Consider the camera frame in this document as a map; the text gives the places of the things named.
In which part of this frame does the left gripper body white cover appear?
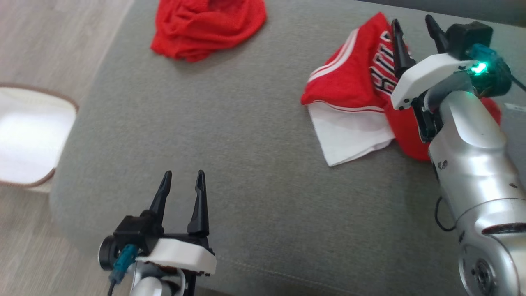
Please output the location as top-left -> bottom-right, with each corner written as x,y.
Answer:
98,232 -> 217,296

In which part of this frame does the cable with teal plug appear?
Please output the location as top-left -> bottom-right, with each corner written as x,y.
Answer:
106,243 -> 138,296
468,43 -> 526,93

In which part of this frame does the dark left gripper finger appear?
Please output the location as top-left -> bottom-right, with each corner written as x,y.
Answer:
187,169 -> 210,238
148,170 -> 173,226

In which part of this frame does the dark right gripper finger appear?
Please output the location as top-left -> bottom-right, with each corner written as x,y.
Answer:
390,18 -> 417,79
424,14 -> 449,55

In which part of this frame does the white laundry basket brown rim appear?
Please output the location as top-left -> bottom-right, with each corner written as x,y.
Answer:
0,82 -> 80,190

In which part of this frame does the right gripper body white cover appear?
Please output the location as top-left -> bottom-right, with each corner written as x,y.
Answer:
390,53 -> 513,143

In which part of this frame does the grey fabric sofa seat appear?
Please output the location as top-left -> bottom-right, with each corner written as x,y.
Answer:
48,0 -> 526,296

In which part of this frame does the left cable with teal plug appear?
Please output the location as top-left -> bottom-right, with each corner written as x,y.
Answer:
106,243 -> 138,296

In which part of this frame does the red mesh shorts white stripe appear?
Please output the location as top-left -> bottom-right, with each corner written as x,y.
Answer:
150,0 -> 268,63

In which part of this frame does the red white printed jersey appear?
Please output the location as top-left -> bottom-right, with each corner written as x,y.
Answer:
300,12 -> 503,167

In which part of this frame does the right cable with teal plug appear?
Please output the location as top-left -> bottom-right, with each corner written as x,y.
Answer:
468,43 -> 526,93

